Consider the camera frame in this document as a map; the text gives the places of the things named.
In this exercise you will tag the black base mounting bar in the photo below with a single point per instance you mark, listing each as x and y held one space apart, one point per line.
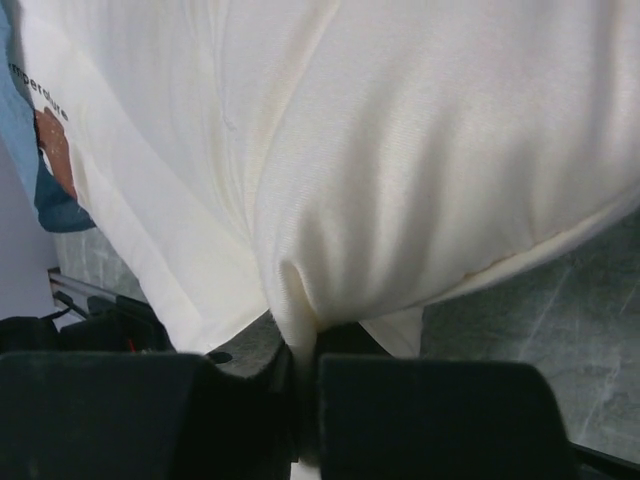
123 325

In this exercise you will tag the cream pillow with bear print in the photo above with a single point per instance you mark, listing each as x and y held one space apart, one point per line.
332 161

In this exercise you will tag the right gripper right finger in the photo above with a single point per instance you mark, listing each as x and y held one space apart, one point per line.
380 417

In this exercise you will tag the blue fabric pillowcase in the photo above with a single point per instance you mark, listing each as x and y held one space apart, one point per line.
55 210

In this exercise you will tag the aluminium frame rail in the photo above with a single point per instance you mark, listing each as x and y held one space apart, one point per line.
74 294

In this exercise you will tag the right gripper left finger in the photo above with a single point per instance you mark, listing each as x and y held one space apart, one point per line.
143 416

